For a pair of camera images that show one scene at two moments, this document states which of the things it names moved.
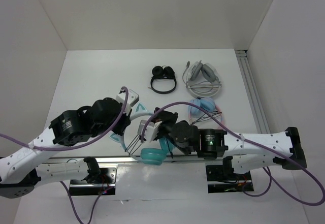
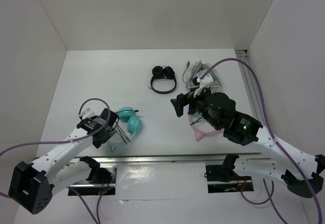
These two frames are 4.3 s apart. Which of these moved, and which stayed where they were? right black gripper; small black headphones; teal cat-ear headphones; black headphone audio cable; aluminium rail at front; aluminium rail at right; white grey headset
Moved: teal cat-ear headphones; black headphone audio cable; right black gripper
Stayed: small black headphones; white grey headset; aluminium rail at front; aluminium rail at right
